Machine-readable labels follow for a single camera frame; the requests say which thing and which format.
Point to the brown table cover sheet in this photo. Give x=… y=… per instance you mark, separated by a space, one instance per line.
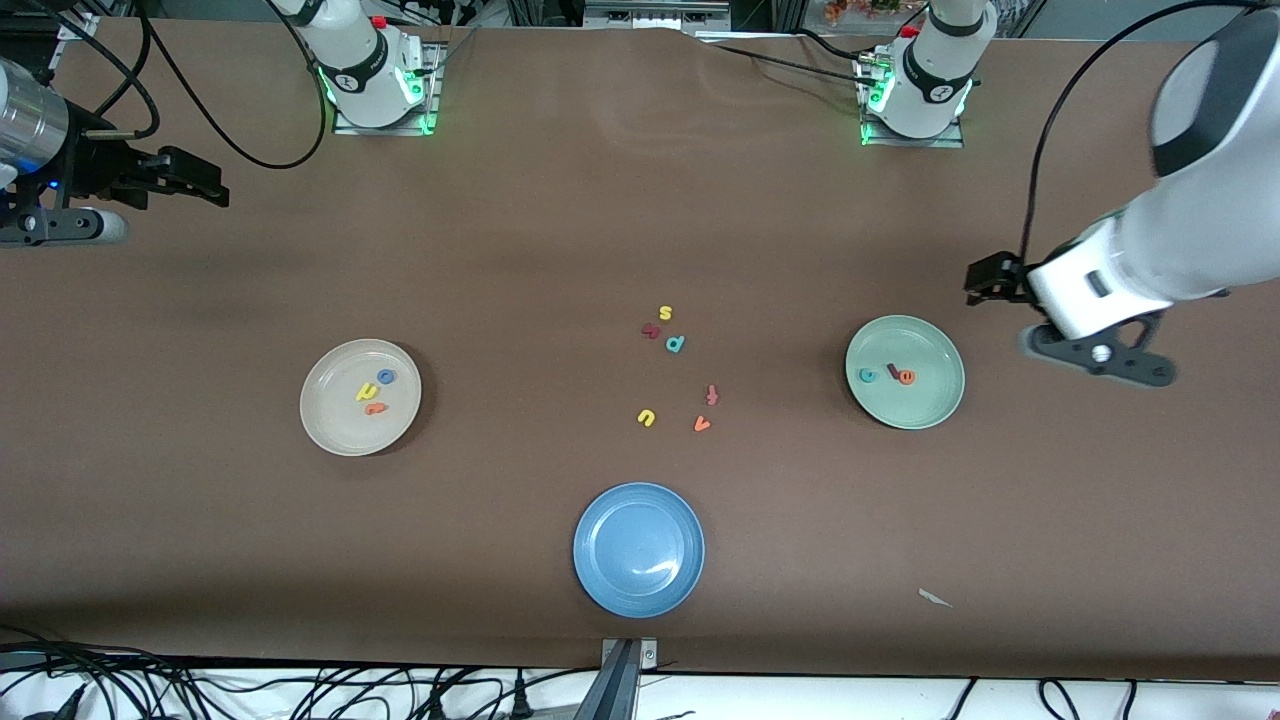
x=640 y=200

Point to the green plate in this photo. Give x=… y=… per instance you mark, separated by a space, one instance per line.
x=920 y=410

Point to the colourful floral object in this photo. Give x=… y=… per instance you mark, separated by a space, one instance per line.
x=860 y=9

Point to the grey equipment box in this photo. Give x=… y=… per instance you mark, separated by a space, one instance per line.
x=655 y=14

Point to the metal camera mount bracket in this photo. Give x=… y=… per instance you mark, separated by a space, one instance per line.
x=625 y=660

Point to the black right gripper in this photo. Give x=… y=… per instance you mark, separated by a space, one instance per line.
x=98 y=166

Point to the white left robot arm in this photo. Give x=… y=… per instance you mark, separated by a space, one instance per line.
x=1200 y=230

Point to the blue plate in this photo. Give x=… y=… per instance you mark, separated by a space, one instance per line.
x=638 y=550

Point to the white paper scrap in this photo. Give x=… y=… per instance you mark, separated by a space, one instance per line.
x=933 y=597

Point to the beige plate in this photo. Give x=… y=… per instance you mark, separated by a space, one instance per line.
x=335 y=420

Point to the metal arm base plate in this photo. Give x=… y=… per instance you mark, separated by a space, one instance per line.
x=900 y=141
x=432 y=90

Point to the aluminium table corner bracket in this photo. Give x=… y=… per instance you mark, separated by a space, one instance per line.
x=80 y=26

